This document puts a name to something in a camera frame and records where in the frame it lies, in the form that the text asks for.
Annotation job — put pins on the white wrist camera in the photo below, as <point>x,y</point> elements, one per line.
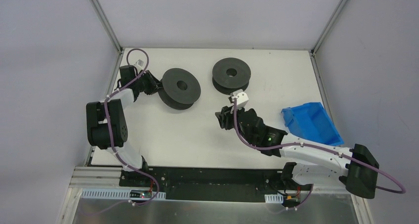
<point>240,97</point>
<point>139,64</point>

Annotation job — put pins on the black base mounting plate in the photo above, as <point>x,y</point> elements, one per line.
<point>211,184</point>

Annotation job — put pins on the blue plastic bin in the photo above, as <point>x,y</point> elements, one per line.
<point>310,121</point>

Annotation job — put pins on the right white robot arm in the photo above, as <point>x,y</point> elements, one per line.
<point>353,168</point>

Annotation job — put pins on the black cable spool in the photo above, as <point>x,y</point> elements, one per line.
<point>230,74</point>

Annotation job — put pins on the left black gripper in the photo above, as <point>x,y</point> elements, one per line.
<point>152,84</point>

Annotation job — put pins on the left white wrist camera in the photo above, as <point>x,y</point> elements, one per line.
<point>139,64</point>

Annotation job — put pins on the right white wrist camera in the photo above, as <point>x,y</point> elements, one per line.
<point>240,97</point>

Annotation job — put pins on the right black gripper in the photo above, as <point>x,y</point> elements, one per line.
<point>227,118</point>

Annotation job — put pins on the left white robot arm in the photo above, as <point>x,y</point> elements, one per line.
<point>106,123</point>

